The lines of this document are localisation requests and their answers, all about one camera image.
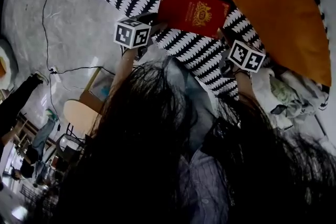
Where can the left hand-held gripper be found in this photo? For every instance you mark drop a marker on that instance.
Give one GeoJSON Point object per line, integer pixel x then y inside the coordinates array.
{"type": "Point", "coordinates": [123, 32]}

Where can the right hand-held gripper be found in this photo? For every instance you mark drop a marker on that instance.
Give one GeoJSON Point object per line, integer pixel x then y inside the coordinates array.
{"type": "Point", "coordinates": [244, 53]}

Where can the red book with gold print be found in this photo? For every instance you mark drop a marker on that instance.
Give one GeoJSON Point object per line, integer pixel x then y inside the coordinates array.
{"type": "Point", "coordinates": [183, 10]}

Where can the person's right forearm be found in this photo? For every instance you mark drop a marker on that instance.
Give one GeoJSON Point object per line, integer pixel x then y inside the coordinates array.
{"type": "Point", "coordinates": [245, 86]}

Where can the person's left forearm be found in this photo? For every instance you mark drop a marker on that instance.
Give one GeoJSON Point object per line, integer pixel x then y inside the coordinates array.
{"type": "Point", "coordinates": [123, 73]}

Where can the mustard yellow fabric flap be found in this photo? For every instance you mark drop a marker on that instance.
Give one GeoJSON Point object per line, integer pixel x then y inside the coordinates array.
{"type": "Point", "coordinates": [288, 29]}

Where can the oval wooden table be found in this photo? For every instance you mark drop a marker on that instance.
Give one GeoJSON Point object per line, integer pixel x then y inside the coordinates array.
{"type": "Point", "coordinates": [78, 115]}

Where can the person's grey trousers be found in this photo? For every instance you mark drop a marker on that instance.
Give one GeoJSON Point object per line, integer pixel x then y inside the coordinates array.
{"type": "Point", "coordinates": [194, 102]}

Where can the pale crumpled cloth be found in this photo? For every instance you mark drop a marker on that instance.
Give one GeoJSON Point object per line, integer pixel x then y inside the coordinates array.
{"type": "Point", "coordinates": [294, 94]}

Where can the white power strip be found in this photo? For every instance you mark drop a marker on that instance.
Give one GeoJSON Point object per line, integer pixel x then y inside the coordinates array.
{"type": "Point", "coordinates": [55, 73]}

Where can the black chair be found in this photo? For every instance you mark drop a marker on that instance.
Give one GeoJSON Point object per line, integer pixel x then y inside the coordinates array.
{"type": "Point", "coordinates": [71, 147]}

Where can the person's striped shirt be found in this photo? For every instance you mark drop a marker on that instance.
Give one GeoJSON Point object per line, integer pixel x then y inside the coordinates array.
{"type": "Point", "coordinates": [204, 186]}

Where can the white beanbag seat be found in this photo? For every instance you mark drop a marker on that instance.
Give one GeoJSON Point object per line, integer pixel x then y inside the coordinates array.
{"type": "Point", "coordinates": [8, 63]}

